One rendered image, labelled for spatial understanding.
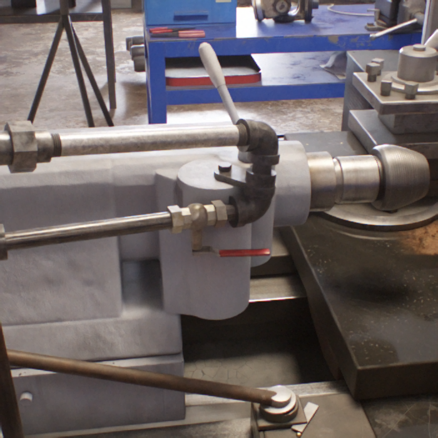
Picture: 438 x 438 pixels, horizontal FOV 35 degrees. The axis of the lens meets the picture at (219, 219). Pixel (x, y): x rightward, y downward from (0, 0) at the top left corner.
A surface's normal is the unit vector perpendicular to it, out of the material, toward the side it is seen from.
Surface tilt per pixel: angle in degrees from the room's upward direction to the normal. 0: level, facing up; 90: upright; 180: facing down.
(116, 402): 90
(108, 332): 62
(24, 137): 56
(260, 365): 14
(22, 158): 101
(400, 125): 90
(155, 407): 90
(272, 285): 0
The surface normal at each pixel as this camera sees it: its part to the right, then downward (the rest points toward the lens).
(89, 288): 0.12, 0.09
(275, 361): -0.20, -0.86
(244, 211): 0.36, -0.01
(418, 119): 0.10, 0.47
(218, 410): 0.10, -0.23
